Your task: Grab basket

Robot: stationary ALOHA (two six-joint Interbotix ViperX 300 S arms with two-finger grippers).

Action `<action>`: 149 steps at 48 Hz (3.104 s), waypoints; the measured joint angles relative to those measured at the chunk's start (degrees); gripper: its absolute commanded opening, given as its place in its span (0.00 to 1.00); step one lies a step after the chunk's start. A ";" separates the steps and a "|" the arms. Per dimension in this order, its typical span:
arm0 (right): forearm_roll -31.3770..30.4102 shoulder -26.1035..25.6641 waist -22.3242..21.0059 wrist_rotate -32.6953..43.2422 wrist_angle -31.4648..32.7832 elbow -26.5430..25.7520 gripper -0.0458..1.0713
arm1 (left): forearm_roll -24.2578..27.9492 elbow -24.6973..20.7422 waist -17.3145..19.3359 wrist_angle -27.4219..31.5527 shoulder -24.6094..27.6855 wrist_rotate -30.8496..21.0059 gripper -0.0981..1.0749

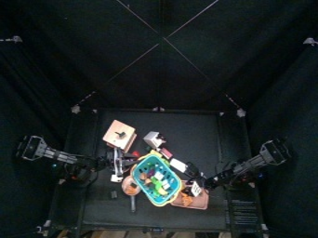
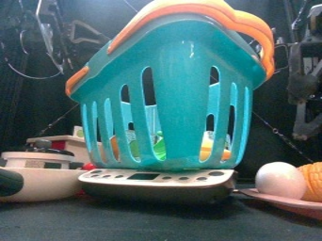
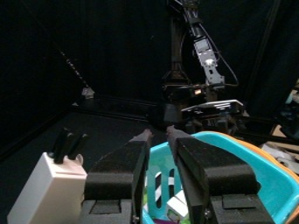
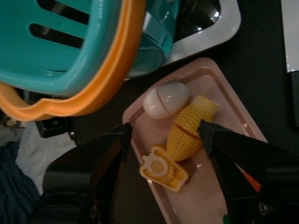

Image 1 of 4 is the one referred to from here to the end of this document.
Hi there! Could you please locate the green toy in basket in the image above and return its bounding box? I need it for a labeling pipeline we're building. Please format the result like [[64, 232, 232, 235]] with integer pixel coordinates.
[[149, 177, 168, 197]]

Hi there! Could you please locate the orange toy piece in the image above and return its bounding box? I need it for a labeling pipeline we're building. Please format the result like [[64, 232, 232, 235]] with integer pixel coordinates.
[[180, 192, 193, 207]]

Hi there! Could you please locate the wooden box with black knob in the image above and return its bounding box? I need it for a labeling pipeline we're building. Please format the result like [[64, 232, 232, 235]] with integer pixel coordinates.
[[101, 119, 137, 153]]

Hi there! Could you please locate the white text label sticker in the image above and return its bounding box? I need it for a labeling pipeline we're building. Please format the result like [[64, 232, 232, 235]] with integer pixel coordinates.
[[229, 199, 260, 226]]

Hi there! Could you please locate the teal basket with yellow rim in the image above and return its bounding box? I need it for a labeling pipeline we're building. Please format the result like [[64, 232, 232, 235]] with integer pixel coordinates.
[[131, 153, 184, 207]]

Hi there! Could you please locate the orange toy in pan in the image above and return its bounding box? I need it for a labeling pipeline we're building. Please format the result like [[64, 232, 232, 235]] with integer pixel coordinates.
[[127, 182, 140, 195]]

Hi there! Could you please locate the wooden toy frying pan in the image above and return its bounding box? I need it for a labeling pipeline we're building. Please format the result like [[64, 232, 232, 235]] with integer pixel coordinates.
[[120, 175, 143, 214]]

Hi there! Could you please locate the white grey toy cube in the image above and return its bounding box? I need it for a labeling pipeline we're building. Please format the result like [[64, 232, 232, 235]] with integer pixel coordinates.
[[143, 130, 168, 151]]

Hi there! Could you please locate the white flat card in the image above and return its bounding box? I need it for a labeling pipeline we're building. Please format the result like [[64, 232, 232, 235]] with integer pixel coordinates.
[[168, 158, 188, 174]]

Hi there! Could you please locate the red and white toy block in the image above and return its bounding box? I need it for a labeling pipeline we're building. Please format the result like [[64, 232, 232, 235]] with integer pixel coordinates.
[[159, 147, 175, 160]]

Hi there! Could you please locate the white block with black dots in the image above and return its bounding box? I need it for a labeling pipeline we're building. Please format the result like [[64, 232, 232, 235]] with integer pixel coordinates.
[[188, 180, 203, 198]]

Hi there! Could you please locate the brown toy in basket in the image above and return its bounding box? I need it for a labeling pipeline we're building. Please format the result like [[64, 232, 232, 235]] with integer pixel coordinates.
[[139, 172, 152, 186]]

